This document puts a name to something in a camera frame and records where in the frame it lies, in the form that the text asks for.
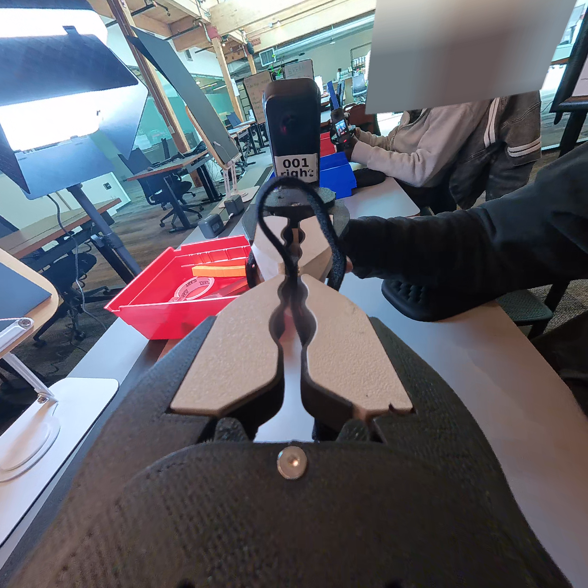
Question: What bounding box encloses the black velcro strap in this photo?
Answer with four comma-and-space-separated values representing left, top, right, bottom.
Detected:
254, 177, 346, 350

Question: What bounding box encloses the brown notice board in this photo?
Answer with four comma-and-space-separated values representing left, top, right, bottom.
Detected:
243, 70, 274, 125
282, 60, 315, 81

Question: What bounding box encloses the orange plastic strip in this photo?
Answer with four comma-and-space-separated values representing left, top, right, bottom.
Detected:
192, 264, 249, 277

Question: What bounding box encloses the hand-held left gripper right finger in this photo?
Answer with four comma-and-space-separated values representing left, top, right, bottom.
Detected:
300, 274, 414, 425

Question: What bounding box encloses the person's right forearm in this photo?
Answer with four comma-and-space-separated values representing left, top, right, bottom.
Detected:
340, 142, 588, 322

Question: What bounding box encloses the black board with wooden back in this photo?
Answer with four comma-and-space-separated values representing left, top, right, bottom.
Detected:
126, 25, 258, 206

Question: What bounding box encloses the tape roll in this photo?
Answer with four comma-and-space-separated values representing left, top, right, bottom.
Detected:
174, 278, 216, 301

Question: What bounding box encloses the studio light panel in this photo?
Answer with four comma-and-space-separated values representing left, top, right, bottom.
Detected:
0, 0, 150, 201

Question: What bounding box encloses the black office chair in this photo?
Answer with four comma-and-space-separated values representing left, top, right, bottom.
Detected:
138, 177, 204, 230

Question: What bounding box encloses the black board on white stand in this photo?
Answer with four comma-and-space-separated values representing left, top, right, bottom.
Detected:
0, 248, 120, 484

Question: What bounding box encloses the black light stand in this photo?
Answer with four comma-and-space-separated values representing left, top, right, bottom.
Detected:
66, 184, 142, 277

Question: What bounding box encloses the wooden office desk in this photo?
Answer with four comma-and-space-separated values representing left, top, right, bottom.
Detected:
0, 198, 122, 272
125, 151, 221, 230

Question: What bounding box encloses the blue plastic bin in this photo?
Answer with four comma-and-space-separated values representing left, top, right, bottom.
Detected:
318, 152, 358, 199

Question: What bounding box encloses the black handheld device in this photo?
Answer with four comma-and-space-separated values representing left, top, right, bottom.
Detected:
331, 108, 357, 152

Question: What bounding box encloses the framed marker sign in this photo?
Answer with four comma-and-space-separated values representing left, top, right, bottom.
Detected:
550, 46, 588, 157

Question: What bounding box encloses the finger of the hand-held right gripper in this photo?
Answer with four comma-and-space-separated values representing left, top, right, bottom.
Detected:
296, 216, 335, 282
252, 216, 297, 288

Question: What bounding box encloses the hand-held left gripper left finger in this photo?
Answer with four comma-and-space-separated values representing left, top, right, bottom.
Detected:
169, 275, 289, 421

